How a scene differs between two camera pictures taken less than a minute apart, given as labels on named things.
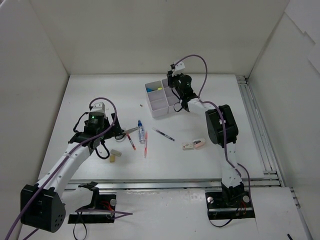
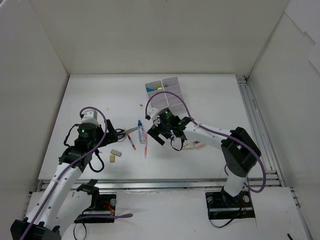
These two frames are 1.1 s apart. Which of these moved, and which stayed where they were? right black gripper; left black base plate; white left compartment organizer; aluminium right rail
Moved: right black gripper
Stayed: white left compartment organizer; aluminium right rail; left black base plate
